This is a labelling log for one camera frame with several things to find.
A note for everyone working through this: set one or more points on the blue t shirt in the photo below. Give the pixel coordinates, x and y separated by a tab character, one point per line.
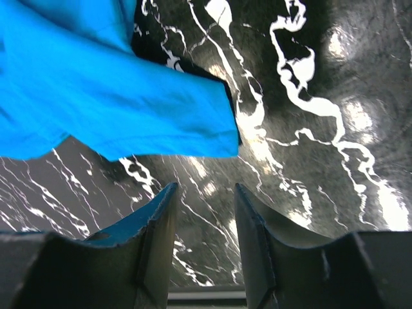
68	69

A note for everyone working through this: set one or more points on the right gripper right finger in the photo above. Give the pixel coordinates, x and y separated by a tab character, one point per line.
288	266

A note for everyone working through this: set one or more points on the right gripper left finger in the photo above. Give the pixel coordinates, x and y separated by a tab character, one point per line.
125	265

